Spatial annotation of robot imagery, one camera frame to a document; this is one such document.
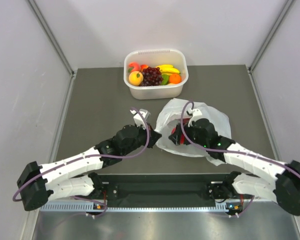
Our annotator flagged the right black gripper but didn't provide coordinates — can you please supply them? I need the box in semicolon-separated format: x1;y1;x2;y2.
170;121;209;148

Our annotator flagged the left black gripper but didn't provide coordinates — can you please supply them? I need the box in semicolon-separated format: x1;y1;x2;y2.
122;121;162;156

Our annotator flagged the red apple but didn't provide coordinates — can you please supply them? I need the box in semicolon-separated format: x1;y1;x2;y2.
171;126;187;146
140;64;149;71

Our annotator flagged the white plastic fruit bag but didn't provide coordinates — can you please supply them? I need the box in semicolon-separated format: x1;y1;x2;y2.
155;98;232;166

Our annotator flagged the dark red grape bunch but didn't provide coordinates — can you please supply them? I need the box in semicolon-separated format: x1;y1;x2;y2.
139;75;163;87

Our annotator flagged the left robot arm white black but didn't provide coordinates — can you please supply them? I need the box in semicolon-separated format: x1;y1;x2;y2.
17;125;162;212

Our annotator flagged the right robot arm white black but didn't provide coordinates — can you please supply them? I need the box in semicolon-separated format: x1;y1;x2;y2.
168;118;300;216

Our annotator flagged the green leaf fruit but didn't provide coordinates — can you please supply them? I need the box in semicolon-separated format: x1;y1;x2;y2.
161;74;170;86

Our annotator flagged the orange fruit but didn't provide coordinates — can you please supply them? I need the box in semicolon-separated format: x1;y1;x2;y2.
168;73;182;85

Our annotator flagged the yellow banana bunch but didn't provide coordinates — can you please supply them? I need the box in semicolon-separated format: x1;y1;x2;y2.
155;64;181;75

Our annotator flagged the white plastic tub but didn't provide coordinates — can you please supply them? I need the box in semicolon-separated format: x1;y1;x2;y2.
123;49;189;100

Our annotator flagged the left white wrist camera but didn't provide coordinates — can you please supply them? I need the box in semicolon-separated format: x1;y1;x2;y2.
130;108;150;130

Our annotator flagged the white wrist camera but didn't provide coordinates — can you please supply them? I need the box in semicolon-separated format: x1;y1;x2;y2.
130;108;150;130
186;108;203;127

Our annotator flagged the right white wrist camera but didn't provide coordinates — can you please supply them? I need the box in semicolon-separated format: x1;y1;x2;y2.
186;108;203;127

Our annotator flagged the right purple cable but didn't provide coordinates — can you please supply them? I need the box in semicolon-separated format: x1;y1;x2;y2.
180;100;300;213

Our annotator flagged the purple cable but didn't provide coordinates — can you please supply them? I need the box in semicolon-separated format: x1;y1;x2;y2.
180;100;300;213
12;106;152;203

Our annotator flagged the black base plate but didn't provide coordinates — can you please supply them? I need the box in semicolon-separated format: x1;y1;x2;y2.
86;173;240;208

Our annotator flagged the grey slotted cable duct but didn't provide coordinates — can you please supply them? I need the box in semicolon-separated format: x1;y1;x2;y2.
39;201;243;213

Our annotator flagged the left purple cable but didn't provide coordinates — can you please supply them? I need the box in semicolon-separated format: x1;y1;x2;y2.
12;106;152;203

